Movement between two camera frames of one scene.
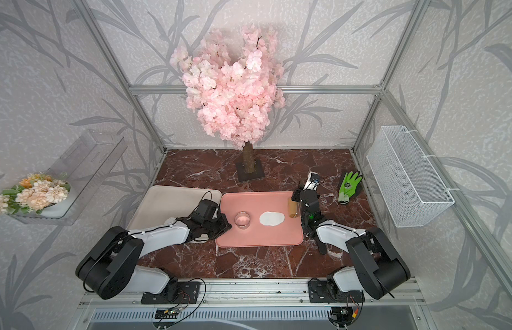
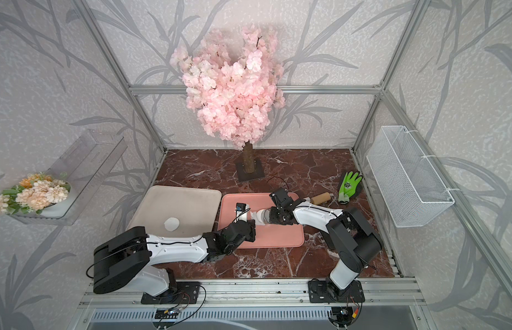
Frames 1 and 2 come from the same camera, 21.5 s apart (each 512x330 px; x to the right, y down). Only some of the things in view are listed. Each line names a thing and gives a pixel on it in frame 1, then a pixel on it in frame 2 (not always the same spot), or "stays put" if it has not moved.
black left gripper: (225, 227) -> (252, 228)
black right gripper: (297, 194) -> (273, 220)
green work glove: (348, 187) stays put
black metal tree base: (243, 175) stays put
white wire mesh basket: (412, 192) stays put
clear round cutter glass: (242, 220) -> (263, 215)
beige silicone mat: (160, 203) stays put
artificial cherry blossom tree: (233, 95) stays put
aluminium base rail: (254, 293) stays put
